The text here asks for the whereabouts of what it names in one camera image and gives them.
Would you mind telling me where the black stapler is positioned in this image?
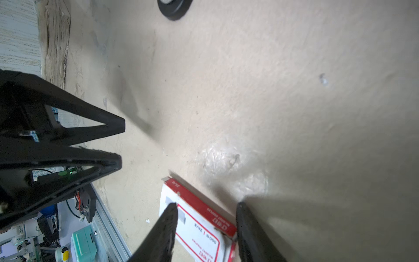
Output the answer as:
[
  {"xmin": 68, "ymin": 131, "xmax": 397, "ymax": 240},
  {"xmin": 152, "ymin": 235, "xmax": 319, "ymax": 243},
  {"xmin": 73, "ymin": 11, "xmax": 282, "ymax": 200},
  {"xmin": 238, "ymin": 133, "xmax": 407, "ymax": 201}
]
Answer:
[{"xmin": 157, "ymin": 0, "xmax": 193, "ymax": 21}]

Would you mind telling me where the red white staple box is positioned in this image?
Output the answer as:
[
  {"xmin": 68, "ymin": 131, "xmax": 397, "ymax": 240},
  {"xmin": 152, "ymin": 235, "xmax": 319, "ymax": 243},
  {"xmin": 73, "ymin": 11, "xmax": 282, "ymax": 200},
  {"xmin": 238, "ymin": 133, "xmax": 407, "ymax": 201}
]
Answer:
[{"xmin": 159, "ymin": 177, "xmax": 237, "ymax": 262}]

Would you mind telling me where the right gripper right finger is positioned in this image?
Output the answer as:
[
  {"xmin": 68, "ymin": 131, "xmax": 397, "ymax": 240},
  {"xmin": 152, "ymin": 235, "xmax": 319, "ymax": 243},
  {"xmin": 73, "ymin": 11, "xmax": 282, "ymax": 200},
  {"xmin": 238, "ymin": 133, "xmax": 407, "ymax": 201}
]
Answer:
[{"xmin": 236, "ymin": 202, "xmax": 287, "ymax": 262}]

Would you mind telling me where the purple paperback book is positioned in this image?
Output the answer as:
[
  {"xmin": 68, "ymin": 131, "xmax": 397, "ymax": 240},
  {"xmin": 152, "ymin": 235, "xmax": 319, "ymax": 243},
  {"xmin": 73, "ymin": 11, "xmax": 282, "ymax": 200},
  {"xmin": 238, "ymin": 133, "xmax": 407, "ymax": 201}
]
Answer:
[{"xmin": 35, "ymin": 1, "xmax": 71, "ymax": 90}]

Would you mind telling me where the teal electronics box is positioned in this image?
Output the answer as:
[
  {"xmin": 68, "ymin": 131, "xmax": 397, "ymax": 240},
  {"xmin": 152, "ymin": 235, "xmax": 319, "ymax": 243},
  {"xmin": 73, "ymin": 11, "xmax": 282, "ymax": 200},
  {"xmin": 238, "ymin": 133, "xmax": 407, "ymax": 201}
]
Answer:
[{"xmin": 72, "ymin": 226, "xmax": 97, "ymax": 262}]

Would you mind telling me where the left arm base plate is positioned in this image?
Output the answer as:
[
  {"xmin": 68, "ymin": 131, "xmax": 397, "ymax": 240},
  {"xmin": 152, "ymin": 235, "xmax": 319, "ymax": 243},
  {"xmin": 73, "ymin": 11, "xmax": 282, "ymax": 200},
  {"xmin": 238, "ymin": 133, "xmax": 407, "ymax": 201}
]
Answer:
[{"xmin": 75, "ymin": 184, "xmax": 97, "ymax": 223}]

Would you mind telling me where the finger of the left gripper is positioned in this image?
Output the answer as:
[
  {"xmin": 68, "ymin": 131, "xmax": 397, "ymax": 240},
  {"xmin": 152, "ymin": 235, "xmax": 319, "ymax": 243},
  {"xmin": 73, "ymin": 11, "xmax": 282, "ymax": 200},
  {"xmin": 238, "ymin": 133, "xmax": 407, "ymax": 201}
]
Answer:
[
  {"xmin": 1, "ymin": 137, "xmax": 122, "ymax": 229},
  {"xmin": 1, "ymin": 70, "xmax": 125, "ymax": 146}
]

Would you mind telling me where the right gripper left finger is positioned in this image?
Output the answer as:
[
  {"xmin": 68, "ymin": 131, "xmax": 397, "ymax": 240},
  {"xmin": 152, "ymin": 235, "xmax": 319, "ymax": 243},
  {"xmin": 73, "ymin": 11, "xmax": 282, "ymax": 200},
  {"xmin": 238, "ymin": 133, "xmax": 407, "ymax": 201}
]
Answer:
[{"xmin": 128, "ymin": 203, "xmax": 178, "ymax": 262}]

